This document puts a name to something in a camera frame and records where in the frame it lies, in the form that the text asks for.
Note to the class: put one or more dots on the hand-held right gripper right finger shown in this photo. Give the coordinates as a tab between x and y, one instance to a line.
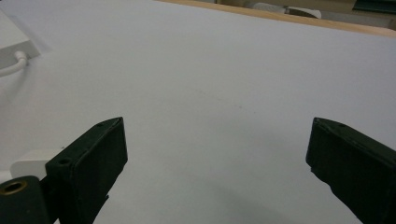
355	161

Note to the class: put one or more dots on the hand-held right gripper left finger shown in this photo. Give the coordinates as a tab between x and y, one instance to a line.
90	168

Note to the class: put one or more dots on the white plug adapter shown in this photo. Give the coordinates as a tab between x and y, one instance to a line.
31	165

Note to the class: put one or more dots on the white power strip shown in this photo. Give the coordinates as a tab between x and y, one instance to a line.
12	43

